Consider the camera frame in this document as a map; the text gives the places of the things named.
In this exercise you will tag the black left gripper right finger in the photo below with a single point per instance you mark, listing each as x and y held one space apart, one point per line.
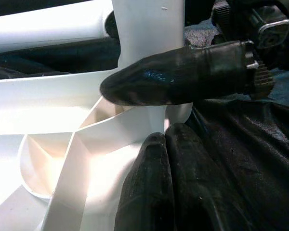
197 192

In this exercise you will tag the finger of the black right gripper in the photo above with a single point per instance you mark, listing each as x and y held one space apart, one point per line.
178 77

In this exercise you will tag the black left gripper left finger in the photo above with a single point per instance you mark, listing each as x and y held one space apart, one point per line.
147 187

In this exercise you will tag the white plastic table leg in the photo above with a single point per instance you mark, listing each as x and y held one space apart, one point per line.
149 31
50 29

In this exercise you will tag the white plastic table top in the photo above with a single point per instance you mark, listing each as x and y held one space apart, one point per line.
38 108

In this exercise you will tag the black shiny table cover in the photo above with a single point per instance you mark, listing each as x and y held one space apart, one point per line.
255 149

